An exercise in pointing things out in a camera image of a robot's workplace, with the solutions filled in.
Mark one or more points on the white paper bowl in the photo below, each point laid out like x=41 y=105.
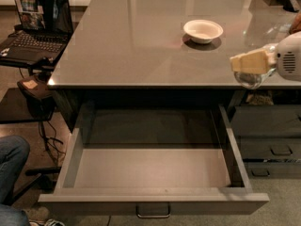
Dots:
x=203 y=31

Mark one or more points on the green white 7up can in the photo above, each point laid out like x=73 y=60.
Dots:
x=254 y=81

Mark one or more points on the metal drawer handle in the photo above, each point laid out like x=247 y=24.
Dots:
x=152 y=211

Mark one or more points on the white sneaker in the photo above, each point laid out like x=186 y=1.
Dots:
x=49 y=222

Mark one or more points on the black laptop stand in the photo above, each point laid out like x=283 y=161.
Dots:
x=31 y=101

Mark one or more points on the open grey top drawer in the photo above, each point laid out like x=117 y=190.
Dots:
x=120 y=158

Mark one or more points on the person leg in jeans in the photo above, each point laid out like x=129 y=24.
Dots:
x=14 y=151

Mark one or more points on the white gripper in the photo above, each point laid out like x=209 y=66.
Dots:
x=288 y=59

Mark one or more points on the dark side drawer cabinet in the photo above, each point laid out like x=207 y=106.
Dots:
x=267 y=127

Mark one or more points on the black laptop computer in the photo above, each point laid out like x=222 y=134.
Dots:
x=45 y=31

